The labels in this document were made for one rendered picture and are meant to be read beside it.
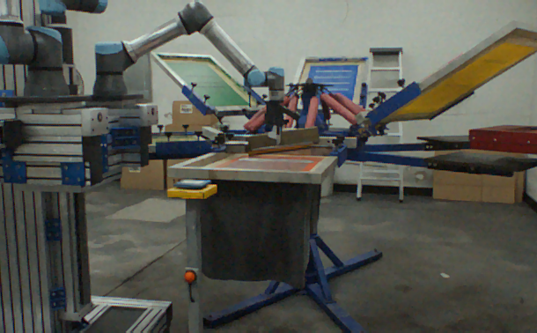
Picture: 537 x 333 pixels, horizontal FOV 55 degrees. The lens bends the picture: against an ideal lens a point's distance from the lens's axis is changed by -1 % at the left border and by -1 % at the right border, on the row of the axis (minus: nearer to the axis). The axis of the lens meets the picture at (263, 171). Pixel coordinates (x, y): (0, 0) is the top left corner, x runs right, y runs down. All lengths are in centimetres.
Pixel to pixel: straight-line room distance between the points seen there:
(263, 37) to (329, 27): 83
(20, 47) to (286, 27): 510
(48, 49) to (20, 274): 94
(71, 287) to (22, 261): 22
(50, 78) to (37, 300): 93
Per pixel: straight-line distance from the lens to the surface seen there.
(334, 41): 660
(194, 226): 179
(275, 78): 247
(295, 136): 248
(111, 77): 238
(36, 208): 224
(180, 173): 198
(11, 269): 238
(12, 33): 189
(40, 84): 194
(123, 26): 752
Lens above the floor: 128
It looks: 9 degrees down
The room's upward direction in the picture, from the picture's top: straight up
